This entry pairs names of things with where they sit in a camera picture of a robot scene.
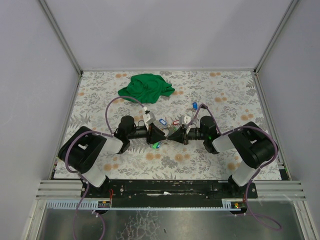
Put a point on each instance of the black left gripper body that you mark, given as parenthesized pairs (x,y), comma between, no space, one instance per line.
(150,132)

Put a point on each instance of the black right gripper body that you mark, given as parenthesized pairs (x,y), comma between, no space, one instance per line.
(185,136)

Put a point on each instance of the green key tag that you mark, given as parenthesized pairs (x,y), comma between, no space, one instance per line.
(156,145)

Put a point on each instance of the blue key tag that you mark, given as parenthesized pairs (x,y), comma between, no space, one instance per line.
(162,122)

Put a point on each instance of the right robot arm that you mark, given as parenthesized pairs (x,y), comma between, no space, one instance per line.
(255,147)

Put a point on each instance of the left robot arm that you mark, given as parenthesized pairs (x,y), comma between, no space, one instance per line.
(81,151)

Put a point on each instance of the blue tagged key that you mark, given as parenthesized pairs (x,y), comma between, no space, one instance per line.
(194,106)

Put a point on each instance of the green crumpled cloth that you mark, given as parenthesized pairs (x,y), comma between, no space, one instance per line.
(147,88)

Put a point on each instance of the floral table mat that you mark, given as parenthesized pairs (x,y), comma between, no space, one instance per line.
(230,96)

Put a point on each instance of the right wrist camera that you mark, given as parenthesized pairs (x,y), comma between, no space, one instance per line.
(184,120)

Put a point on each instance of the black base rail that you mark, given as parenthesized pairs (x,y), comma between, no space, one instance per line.
(141,193)

